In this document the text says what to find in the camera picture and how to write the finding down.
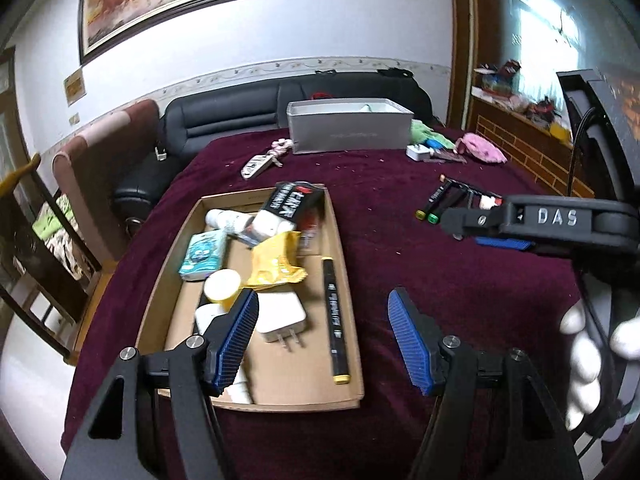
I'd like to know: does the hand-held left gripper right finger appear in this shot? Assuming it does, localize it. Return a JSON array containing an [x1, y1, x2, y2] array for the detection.
[[387, 287, 583, 480]]

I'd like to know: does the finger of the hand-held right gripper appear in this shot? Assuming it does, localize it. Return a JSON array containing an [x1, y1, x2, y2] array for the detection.
[[472, 236, 536, 252], [441, 205, 511, 236]]

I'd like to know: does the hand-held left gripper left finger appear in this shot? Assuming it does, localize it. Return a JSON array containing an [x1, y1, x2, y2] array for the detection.
[[60, 289, 260, 480]]

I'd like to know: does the white tube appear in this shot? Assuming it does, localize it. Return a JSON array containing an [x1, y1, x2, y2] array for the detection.
[[220, 365, 254, 405]]

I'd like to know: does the white power adapter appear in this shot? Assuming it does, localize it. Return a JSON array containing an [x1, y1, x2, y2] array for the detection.
[[256, 291, 307, 352]]

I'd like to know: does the cream round jar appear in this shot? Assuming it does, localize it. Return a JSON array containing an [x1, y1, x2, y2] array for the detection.
[[203, 268, 242, 311]]

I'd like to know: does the cardboard box tray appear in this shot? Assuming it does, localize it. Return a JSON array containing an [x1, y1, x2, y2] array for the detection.
[[135, 186, 366, 411]]

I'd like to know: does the black marker yellow cap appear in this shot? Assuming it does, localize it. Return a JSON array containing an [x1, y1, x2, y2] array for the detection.
[[320, 256, 350, 386]]

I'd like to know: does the light blue tissue pack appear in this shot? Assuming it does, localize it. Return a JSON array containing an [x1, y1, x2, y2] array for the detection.
[[178, 231, 228, 282]]

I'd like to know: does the yellow snack packet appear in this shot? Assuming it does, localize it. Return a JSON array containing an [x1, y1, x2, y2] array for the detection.
[[240, 230, 308, 291]]

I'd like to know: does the person's right hand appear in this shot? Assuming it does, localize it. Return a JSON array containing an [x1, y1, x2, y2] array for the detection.
[[559, 300, 640, 431]]

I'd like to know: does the white small case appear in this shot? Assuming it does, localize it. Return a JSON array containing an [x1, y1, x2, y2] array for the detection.
[[194, 302, 228, 336]]

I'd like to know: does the black marker green cap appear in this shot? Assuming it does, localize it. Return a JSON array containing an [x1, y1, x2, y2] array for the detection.
[[427, 190, 463, 223]]

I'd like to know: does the pink pouch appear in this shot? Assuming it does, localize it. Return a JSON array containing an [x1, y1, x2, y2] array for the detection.
[[457, 132, 507, 164]]

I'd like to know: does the green packet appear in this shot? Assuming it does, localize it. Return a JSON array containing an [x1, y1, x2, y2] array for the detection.
[[410, 119, 456, 150]]

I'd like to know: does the pile of assorted clutter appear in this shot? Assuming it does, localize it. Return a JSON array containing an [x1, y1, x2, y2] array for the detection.
[[472, 60, 573, 136]]

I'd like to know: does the black snack packet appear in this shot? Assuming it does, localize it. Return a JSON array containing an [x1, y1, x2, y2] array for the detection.
[[260, 180, 326, 253]]

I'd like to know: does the grey cardboard box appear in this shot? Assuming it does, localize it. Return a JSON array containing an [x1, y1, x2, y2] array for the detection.
[[286, 99, 415, 154]]

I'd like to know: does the white car key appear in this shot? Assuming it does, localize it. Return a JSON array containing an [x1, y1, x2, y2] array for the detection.
[[241, 154, 275, 180]]

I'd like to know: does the window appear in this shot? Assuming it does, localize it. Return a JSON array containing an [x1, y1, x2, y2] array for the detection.
[[505, 0, 640, 86]]

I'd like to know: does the patterned blanket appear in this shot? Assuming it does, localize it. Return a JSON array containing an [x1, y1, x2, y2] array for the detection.
[[32, 192, 83, 281]]

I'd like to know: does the brown pink upholstered chair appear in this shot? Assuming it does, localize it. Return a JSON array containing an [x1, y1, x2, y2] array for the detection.
[[51, 99, 161, 261]]

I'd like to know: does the black leather sofa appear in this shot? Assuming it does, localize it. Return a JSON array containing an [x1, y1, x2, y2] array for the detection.
[[112, 71, 433, 233]]

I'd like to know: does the dark wooden chair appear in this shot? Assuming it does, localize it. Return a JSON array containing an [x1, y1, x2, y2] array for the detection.
[[0, 152, 118, 366]]

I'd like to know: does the black cable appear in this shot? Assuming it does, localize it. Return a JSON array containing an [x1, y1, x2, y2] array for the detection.
[[567, 105, 601, 198]]

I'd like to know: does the gold wall plaque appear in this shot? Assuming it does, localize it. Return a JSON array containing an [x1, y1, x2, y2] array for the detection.
[[63, 66, 87, 106]]

